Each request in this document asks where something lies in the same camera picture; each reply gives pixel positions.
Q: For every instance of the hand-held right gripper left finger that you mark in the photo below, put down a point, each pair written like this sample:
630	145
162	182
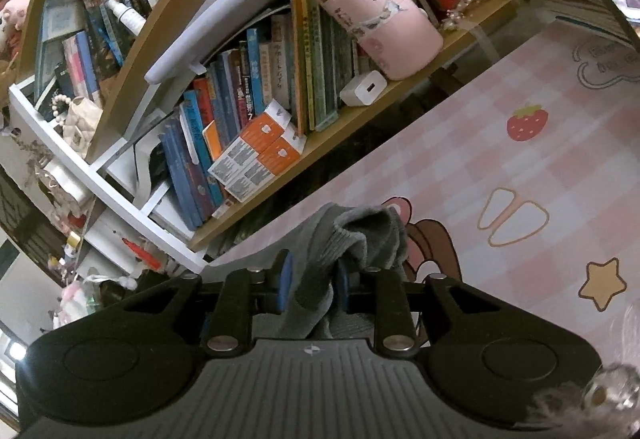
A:
285	284

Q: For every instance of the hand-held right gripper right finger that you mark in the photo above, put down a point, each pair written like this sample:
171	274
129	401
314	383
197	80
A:
342	289

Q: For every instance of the grey fleece garment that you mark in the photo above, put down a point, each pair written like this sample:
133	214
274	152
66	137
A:
345	229

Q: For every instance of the orange and white carton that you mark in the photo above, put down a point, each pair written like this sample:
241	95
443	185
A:
250	144
270	166

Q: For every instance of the red tassel pen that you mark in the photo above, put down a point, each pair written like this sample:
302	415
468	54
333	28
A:
142	253

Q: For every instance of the white wooden bookshelf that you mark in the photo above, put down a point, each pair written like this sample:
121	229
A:
350	134

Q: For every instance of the row of blue leaning books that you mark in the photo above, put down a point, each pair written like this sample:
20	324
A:
225	99

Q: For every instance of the white cube charger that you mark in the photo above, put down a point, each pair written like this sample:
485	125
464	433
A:
364	90

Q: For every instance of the white quilted pearl handbag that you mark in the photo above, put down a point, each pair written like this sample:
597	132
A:
82	126

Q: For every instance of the pink printed canister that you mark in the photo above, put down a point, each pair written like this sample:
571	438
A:
370	9

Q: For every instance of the clear round ornament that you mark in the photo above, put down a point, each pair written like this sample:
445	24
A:
612	391

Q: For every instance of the white spray bottle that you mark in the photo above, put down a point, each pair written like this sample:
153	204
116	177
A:
125	16

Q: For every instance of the pearl bead ornament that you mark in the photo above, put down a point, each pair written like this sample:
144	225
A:
475	1

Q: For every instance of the pink plush toy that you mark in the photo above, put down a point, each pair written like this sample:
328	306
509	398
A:
14	24

